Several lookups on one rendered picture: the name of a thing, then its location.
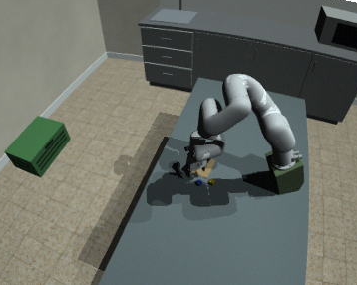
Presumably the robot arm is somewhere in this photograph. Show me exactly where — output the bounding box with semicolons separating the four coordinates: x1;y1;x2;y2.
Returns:
184;74;302;170

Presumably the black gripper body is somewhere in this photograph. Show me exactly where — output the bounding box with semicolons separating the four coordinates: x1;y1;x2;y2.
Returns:
186;156;207;172

